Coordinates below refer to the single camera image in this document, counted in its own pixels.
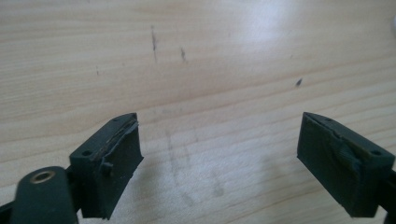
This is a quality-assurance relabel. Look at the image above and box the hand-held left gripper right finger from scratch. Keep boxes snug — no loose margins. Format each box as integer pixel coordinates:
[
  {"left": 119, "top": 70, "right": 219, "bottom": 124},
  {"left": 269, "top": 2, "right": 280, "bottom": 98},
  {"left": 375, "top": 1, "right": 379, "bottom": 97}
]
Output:
[{"left": 296, "top": 111, "right": 396, "bottom": 218}]

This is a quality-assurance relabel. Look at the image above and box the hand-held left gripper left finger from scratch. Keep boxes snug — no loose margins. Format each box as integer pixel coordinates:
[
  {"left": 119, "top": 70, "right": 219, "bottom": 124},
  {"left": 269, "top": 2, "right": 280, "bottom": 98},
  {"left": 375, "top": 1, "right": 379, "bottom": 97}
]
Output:
[{"left": 68, "top": 112, "right": 145, "bottom": 220}]

